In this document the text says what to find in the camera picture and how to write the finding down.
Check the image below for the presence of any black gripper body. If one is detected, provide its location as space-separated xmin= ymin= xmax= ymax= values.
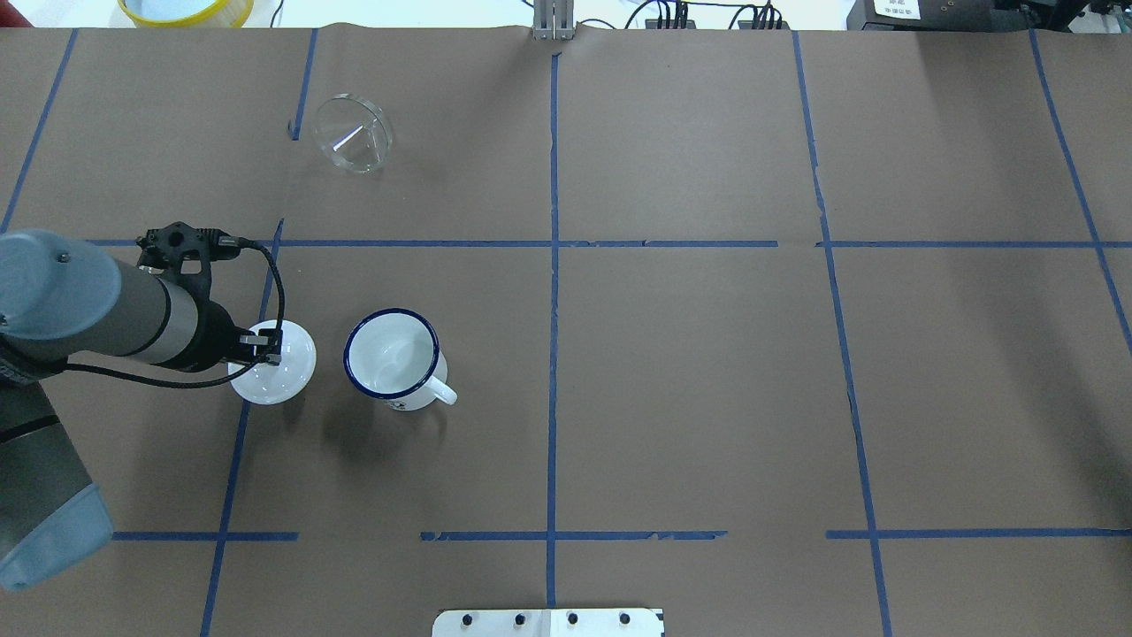
xmin=182 ymin=274 xmax=242 ymax=372

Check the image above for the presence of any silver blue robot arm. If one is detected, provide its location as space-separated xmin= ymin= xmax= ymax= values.
xmin=1 ymin=222 xmax=286 ymax=592

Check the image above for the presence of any white enamel mug blue rim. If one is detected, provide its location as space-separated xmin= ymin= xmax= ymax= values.
xmin=342 ymin=308 xmax=458 ymax=412

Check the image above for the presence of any yellow rimmed bowl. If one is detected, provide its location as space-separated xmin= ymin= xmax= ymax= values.
xmin=117 ymin=1 xmax=256 ymax=28

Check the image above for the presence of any black desktop box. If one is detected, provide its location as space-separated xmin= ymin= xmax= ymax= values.
xmin=844 ymin=1 xmax=1058 ymax=33

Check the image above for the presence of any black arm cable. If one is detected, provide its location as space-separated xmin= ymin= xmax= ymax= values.
xmin=62 ymin=235 xmax=288 ymax=390

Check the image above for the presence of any white pedestal column with base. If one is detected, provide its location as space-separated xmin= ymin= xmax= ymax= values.
xmin=432 ymin=608 xmax=666 ymax=636

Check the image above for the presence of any aluminium frame post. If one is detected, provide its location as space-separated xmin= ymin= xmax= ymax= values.
xmin=525 ymin=0 xmax=577 ymax=41

